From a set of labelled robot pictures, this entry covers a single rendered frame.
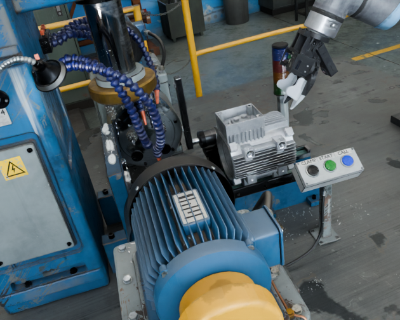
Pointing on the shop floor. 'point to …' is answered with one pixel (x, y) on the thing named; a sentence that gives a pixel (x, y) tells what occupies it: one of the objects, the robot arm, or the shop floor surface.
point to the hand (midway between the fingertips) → (291, 102)
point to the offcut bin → (173, 29)
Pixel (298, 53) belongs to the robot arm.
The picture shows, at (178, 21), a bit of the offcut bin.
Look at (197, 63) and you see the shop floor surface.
